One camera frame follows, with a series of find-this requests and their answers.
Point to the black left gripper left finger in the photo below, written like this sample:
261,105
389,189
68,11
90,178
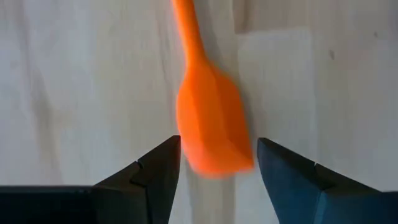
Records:
124,202

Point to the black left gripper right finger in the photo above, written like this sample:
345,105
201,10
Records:
311,199

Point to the orange silicone spatula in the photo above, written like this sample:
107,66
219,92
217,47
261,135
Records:
211,118

